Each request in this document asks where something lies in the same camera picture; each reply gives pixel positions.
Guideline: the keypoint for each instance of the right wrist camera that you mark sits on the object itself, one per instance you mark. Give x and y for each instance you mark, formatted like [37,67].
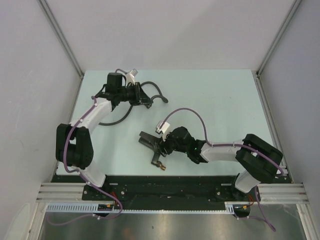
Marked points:
[163,129]

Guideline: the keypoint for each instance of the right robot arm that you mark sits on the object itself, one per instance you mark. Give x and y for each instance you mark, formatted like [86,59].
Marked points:
[260,160]

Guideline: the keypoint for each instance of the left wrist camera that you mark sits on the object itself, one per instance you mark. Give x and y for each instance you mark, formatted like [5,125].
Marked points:
[130,76]

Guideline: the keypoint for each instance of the aluminium frame rail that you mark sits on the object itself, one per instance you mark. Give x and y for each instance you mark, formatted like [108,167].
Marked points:
[60,192]

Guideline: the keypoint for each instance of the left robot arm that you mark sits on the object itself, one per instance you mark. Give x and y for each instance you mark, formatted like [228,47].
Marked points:
[74,146]

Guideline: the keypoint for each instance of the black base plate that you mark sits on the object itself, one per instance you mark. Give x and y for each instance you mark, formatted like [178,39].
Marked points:
[170,192]

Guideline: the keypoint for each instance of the left aluminium corner post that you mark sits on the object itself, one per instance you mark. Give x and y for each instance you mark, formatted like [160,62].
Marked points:
[48,13]

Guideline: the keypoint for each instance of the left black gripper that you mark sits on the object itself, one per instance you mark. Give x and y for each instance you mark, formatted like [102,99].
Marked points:
[140,97]

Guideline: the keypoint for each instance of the aluminium corner post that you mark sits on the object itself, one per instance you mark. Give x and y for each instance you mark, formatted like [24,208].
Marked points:
[48,13]
[279,35]

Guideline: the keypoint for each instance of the right aluminium corner post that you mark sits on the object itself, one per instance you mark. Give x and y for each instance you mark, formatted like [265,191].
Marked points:
[279,35]

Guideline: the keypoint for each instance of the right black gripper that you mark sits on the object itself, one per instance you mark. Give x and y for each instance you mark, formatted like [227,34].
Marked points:
[165,144]

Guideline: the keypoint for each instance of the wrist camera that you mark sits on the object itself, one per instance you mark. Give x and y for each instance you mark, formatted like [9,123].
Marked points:
[163,129]
[130,76]

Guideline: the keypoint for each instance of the slotted cable duct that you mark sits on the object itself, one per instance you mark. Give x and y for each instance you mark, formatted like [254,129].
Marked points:
[107,208]

